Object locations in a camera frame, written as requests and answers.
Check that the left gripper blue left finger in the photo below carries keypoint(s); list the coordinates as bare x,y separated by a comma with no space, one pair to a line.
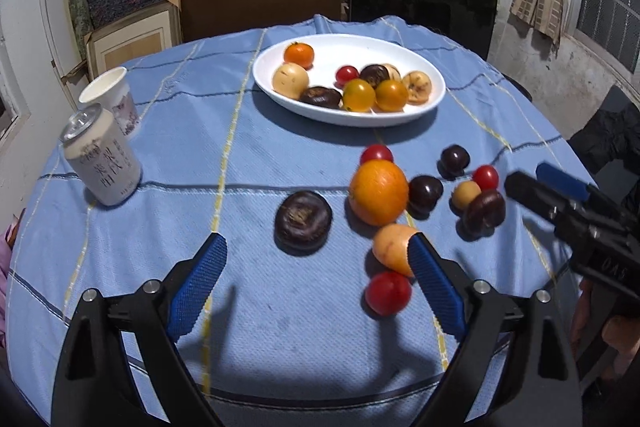
171,313

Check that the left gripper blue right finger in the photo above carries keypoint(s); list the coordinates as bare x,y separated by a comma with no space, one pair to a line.
471,316

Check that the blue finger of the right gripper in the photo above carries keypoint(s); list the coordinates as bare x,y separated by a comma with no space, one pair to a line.
565,214
587,194

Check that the red cherry tomato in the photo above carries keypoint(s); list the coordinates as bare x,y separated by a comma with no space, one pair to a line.
486,177
388,293
345,74
376,152

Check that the dark brown chestnut fruit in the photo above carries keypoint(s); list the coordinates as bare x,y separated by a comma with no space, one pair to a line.
486,211

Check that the small yellow loquat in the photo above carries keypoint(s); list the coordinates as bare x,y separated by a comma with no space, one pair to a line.
464,194

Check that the peach coloured fruit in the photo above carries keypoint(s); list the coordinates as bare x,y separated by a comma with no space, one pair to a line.
390,247

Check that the dark plum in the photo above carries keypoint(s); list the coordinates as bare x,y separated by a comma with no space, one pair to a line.
424,194
453,161

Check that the large orange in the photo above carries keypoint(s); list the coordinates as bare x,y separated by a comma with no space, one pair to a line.
378,193

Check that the dark purple fruit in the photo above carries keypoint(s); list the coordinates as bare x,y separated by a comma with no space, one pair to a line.
302,223

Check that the pale yellow round fruit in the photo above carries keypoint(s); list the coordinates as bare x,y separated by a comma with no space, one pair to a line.
290,80

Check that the large dark purple mangosteen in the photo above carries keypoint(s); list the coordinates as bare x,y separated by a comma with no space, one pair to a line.
374,74

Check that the right hand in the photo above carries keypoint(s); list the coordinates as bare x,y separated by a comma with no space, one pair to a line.
604,334

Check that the white beverage can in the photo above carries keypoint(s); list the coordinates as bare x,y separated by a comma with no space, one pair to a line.
100,154

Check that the blue checked tablecloth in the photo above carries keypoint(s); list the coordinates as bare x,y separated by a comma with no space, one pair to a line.
285,340

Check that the beige spotted fruit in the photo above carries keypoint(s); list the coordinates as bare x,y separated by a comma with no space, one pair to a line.
419,87

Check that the orange yellow tomato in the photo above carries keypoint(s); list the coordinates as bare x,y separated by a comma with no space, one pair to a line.
391,96

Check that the beige striped fruit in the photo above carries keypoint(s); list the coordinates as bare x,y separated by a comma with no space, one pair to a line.
392,72

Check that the white paper cup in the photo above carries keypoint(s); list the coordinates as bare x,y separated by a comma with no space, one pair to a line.
112,91

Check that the red cherry tomato in plate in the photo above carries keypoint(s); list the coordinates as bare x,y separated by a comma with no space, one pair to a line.
345,74

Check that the dark flat fruit in plate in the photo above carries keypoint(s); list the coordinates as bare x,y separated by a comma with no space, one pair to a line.
322,97

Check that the white oval plate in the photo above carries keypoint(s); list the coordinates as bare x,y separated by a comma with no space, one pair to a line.
334,51

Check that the black panel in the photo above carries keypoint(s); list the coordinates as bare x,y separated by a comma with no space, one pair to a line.
467,22

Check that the framed picture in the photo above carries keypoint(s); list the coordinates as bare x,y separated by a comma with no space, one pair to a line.
150,30

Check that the small orange tangerine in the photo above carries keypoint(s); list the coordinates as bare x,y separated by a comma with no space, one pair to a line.
299,53

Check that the brown cardboard board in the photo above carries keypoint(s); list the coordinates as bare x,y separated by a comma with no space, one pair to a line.
260,1

